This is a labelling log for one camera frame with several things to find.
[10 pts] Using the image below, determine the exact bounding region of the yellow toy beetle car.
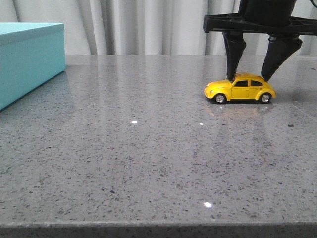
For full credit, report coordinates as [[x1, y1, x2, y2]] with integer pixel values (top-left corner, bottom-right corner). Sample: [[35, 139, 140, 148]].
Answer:
[[204, 72, 276, 104]]

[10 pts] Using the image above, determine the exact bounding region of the light blue box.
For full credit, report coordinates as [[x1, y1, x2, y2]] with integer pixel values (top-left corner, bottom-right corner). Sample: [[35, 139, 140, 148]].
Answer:
[[0, 22, 66, 109]]

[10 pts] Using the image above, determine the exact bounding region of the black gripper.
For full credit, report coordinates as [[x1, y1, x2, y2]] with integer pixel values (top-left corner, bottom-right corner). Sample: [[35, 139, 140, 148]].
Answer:
[[203, 0, 317, 81]]

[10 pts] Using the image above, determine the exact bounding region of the grey white curtain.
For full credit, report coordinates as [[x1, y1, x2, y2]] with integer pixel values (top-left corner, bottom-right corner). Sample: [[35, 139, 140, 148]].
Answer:
[[0, 0, 317, 56]]

